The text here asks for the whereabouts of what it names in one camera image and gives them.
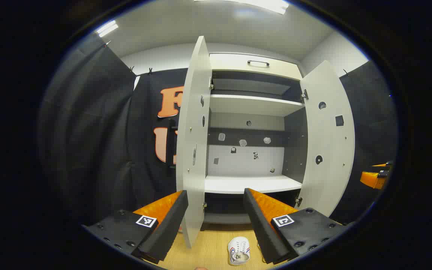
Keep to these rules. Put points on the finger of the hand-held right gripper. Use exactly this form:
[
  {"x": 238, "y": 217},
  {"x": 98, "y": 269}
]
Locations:
[
  {"x": 371, "y": 180},
  {"x": 383, "y": 165}
]

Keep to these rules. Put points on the white striped canvas shoe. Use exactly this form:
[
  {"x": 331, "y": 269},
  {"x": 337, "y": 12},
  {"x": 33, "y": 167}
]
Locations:
[{"x": 238, "y": 252}]

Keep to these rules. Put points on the white cabinet door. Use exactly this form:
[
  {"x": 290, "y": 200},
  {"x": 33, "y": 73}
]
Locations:
[
  {"x": 330, "y": 142},
  {"x": 191, "y": 112}
]

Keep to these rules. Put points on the ceiling light panel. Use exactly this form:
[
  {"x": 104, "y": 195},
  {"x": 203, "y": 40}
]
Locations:
[
  {"x": 261, "y": 4},
  {"x": 107, "y": 28}
]

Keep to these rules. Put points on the black backdrop cloth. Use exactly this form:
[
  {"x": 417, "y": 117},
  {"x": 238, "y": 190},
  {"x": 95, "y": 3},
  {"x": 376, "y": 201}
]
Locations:
[{"x": 88, "y": 131}]

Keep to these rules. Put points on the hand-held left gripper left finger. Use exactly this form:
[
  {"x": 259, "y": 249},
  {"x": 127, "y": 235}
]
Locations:
[{"x": 167, "y": 228}]

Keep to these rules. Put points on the white cabinet drawer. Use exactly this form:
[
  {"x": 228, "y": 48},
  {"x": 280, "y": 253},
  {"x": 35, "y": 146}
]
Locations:
[{"x": 238, "y": 65}]

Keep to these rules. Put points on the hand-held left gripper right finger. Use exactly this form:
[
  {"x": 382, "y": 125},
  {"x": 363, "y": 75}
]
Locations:
[{"x": 263, "y": 228}]

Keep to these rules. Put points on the white shoe cabinet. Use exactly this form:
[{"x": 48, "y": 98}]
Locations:
[{"x": 246, "y": 168}]

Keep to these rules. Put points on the white cabinet shelf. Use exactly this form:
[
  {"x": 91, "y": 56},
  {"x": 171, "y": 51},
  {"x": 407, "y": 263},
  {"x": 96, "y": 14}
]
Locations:
[
  {"x": 253, "y": 105},
  {"x": 249, "y": 184}
]

